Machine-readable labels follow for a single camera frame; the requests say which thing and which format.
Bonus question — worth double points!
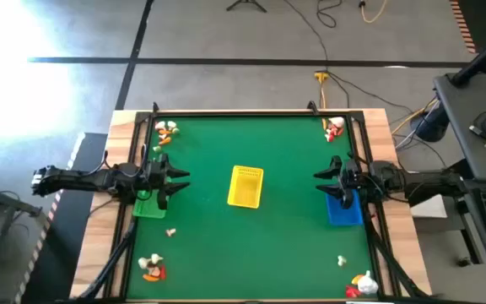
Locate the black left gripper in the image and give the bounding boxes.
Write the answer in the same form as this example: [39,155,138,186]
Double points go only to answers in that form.
[144,153,192,211]

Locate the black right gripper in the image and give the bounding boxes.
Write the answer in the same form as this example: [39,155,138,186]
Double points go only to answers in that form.
[313,155,365,210]

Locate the blue plastic basket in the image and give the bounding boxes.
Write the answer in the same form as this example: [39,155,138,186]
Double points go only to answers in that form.
[325,188,365,227]

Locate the green plastic basket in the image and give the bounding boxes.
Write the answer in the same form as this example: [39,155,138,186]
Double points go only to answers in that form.
[132,188,169,220]

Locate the yellow plastic basket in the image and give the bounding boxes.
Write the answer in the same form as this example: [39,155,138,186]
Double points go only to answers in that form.
[227,165,265,209]

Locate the black diagonal support strut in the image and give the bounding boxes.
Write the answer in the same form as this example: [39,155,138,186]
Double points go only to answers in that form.
[76,219,138,301]
[364,214,434,300]

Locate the green table mat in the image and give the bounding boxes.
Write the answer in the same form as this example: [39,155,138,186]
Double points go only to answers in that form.
[127,116,380,301]

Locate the dark pole with round base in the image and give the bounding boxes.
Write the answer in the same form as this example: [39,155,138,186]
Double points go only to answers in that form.
[409,100,451,144]

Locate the black desk crossbar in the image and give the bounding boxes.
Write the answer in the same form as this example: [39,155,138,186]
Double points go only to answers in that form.
[448,158,476,182]

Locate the black floor mat striped edge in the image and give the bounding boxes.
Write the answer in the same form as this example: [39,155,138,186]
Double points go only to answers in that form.
[449,0,486,55]
[14,133,109,304]

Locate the black desk top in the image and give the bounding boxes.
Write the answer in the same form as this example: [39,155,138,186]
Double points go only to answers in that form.
[432,69,486,182]

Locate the black keyboard tray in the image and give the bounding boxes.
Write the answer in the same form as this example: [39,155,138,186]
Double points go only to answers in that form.
[457,179,486,286]

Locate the black metal stand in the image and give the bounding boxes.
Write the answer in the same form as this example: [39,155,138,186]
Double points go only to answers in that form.
[0,171,44,304]

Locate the black tripod legs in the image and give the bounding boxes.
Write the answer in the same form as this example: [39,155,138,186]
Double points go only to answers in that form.
[225,0,268,14]

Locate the thin black floor cable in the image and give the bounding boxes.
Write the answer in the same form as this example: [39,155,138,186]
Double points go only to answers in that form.
[327,70,415,115]

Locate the black aluminium table frame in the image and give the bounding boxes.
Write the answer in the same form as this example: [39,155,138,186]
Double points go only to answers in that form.
[83,110,418,303]

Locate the yellow cable by desk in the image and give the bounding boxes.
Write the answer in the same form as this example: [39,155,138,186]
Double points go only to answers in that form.
[390,95,438,136]

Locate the looped black floor cable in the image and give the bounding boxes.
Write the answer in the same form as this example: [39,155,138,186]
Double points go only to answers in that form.
[316,0,344,30]

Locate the long black floor cable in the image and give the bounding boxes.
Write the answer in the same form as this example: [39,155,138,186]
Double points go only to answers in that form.
[283,0,331,73]

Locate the yellow floor cable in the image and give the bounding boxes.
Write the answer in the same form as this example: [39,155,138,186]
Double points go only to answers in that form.
[359,0,390,24]

